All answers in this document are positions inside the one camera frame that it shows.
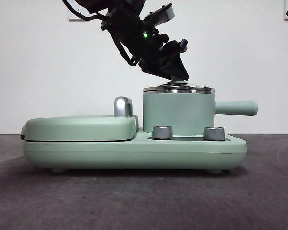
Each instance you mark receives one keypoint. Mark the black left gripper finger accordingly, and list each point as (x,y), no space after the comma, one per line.
(153,69)
(177,68)

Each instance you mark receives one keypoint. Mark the glass pot lid green knob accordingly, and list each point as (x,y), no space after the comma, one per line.
(180,89)

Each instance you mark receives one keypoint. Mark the green griddle lid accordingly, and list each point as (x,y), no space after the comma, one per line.
(74,129)

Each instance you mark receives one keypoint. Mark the green breakfast machine base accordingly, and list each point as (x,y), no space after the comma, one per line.
(134,153)

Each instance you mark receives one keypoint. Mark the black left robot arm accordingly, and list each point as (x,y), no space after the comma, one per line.
(132,28)

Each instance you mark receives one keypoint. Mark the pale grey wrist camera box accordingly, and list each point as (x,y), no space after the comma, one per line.
(163,15)

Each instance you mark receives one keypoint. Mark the silver control knob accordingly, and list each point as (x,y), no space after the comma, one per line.
(162,132)
(214,133)

